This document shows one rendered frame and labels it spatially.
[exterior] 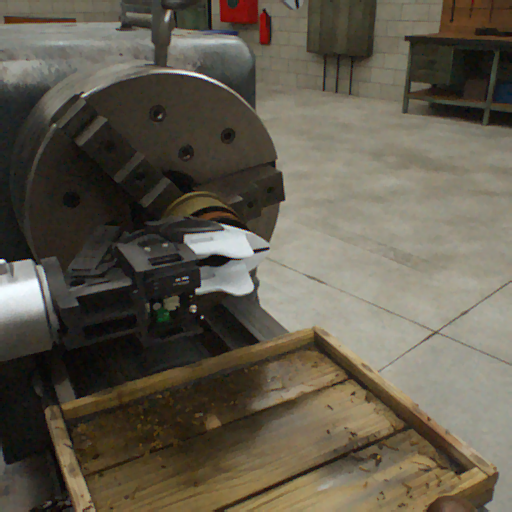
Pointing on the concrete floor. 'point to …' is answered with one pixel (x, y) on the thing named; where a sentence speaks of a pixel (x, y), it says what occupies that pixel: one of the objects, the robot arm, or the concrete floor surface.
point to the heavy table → (35, 19)
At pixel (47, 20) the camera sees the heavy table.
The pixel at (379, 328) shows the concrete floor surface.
